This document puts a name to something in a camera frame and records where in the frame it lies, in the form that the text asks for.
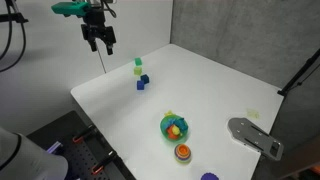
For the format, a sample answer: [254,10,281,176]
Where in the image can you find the lime green cube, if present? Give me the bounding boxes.
[134,66,142,76]

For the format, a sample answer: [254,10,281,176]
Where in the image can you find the purple ball toy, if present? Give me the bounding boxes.
[200,173,219,180]

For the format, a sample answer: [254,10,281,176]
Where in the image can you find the yellow star shaped toy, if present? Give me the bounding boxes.
[164,110,173,116]

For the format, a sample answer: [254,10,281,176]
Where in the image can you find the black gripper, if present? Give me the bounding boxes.
[81,13,116,55]

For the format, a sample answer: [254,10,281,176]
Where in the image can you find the black camera stand pole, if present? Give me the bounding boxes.
[278,48,320,96]

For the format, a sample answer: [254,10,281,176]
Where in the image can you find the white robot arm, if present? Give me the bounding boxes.
[0,128,69,180]

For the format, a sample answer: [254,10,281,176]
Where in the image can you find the teal blue toy in bowl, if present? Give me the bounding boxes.
[166,118,188,131]

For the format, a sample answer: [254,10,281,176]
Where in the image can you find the grey metal mounting plate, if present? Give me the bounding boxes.
[227,117,284,161]

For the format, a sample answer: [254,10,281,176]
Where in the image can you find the black orange clamp upper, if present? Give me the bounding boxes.
[72,124,96,144]

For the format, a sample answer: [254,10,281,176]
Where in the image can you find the black orange clamp lower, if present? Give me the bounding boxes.
[91,151,117,175]

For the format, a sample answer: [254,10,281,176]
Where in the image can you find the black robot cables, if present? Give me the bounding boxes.
[0,0,29,73]

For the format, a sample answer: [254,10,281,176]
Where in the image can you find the black perforated breadboard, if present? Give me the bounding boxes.
[28,111,136,180]

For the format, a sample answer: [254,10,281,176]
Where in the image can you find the orange toy in bowl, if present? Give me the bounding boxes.
[167,125,180,139]

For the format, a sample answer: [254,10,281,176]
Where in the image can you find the green translucent bowl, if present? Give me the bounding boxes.
[160,114,189,141]

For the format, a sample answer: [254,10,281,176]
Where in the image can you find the rainbow striped stacking toy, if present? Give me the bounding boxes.
[174,144,192,163]

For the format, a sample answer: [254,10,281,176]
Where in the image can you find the black orange clamp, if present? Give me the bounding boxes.
[91,151,117,175]
[72,124,96,144]

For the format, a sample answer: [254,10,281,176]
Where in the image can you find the dark blue cube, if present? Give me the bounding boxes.
[140,74,150,84]

